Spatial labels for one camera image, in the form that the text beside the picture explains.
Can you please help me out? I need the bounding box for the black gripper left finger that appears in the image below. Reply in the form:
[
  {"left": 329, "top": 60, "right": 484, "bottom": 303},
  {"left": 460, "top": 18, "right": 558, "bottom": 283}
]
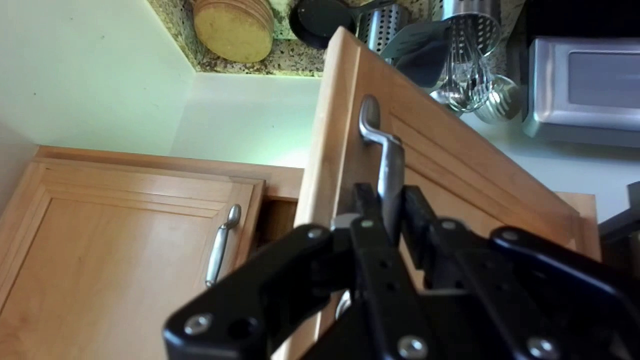
[{"left": 163, "top": 181, "right": 436, "bottom": 360}]

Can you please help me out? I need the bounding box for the wooden cabinet door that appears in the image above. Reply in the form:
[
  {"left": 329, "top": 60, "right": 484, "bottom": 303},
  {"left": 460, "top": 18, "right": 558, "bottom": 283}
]
[
  {"left": 271, "top": 25, "right": 605, "bottom": 360},
  {"left": 0, "top": 155, "right": 271, "bottom": 360}
]

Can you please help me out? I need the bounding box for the brushed metal door handle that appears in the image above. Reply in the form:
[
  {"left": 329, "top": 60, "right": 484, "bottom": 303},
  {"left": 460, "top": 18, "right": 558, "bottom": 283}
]
[
  {"left": 203, "top": 201, "right": 244, "bottom": 289},
  {"left": 333, "top": 94, "right": 408, "bottom": 322}
]

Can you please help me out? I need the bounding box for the round wooden board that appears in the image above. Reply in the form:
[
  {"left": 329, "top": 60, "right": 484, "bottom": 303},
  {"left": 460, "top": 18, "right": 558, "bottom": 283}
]
[{"left": 190, "top": 0, "right": 279, "bottom": 66}]

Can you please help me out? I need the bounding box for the stainless steel microwave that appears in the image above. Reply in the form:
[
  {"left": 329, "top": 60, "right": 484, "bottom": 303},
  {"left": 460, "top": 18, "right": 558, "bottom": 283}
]
[{"left": 521, "top": 35, "right": 640, "bottom": 150}]

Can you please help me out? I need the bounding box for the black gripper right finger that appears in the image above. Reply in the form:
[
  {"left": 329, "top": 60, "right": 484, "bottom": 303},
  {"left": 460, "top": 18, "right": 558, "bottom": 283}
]
[{"left": 398, "top": 185, "right": 640, "bottom": 360}]

